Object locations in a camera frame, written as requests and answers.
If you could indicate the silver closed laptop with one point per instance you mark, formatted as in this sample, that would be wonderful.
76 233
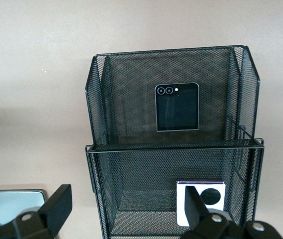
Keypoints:
7 201

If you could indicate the black flip phone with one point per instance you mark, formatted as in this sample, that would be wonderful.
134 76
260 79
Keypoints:
176 112

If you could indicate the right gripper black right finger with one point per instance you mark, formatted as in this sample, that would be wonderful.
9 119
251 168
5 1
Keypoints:
193 211

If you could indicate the lilac flip phone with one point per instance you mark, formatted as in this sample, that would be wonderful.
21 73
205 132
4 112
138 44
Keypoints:
218 206

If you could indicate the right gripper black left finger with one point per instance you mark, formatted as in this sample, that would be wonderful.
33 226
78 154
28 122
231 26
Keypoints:
54 206

